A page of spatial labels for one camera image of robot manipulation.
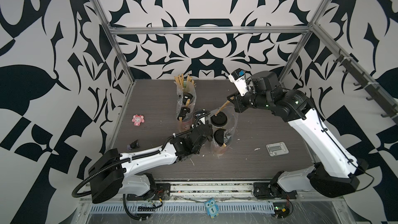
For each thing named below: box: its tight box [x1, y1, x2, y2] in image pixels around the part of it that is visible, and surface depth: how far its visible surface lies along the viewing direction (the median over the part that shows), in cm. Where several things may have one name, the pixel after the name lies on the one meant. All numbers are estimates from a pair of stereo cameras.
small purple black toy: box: [126, 139, 140, 151], surface depth 88 cm
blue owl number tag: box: [204, 197, 220, 219], surface depth 71 cm
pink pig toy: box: [131, 114, 145, 127], surface depth 98 cm
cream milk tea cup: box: [210, 111, 228, 128], surface depth 81 cm
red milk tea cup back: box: [213, 128, 227, 147], surface depth 73 cm
